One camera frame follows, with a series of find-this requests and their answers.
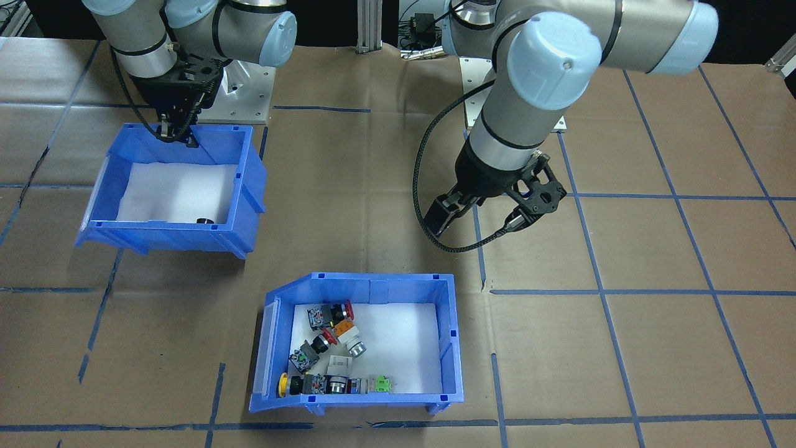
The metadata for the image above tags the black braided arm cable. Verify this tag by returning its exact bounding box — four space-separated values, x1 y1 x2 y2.
414 78 529 253

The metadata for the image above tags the yellow mushroom push button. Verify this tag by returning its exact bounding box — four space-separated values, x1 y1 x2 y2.
277 372 327 399

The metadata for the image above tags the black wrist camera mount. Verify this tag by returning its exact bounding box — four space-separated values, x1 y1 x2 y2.
168 53 226 88
505 151 568 236

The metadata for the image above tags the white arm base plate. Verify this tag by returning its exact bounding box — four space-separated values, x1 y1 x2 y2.
202 59 276 125
461 57 568 133

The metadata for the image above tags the black button white block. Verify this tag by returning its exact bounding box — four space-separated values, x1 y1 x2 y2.
323 355 354 396

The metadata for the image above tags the blue plastic button bin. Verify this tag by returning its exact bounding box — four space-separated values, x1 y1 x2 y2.
249 272 465 416

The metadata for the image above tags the red mushroom push button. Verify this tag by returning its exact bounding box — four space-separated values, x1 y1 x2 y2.
309 300 355 329

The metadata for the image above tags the blue plastic storage bin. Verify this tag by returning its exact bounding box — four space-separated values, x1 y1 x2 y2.
75 123 269 259

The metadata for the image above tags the white silver button orange block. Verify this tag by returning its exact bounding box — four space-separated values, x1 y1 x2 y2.
331 319 368 358

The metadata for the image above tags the red button green contact block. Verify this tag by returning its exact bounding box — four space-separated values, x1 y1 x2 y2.
289 329 338 374

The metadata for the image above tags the silver button green block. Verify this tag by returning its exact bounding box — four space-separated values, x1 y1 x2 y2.
348 375 394 396

